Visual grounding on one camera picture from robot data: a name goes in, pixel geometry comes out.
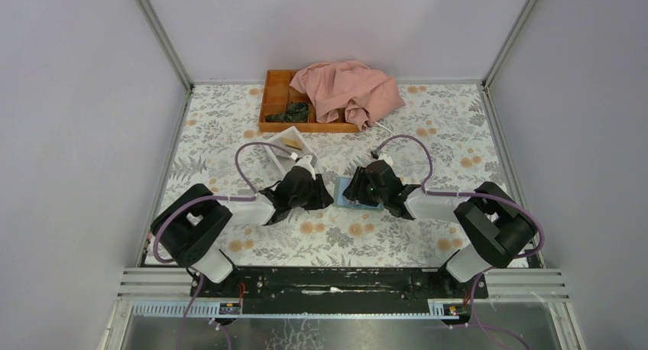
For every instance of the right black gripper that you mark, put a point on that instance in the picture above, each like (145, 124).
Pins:
(359, 179)

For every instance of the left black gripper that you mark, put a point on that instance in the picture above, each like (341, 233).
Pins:
(322, 198)

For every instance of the green card holder wallet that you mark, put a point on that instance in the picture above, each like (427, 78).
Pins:
(341, 183)

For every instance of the white plastic card box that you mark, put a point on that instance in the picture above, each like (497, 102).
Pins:
(285, 161)

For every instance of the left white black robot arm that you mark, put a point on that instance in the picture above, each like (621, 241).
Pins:
(185, 233)

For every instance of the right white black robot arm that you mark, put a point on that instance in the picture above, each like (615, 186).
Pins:
(497, 228)

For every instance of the floral patterned table mat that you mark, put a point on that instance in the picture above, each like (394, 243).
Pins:
(441, 137)

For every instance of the dark green crumpled item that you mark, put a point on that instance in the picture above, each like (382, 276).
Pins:
(296, 112)

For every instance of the pink cloth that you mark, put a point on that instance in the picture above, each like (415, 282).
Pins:
(351, 90)

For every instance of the wooden compartment tray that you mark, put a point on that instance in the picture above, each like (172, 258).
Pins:
(278, 94)

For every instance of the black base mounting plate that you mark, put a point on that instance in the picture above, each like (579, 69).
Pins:
(266, 289)

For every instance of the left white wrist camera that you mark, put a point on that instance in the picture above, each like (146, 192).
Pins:
(306, 162)

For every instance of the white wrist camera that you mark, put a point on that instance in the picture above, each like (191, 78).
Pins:
(382, 156)
(306, 162)

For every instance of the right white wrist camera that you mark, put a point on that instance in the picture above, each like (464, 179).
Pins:
(382, 156)

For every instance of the white slotted cable duct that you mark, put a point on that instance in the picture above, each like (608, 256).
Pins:
(232, 310)

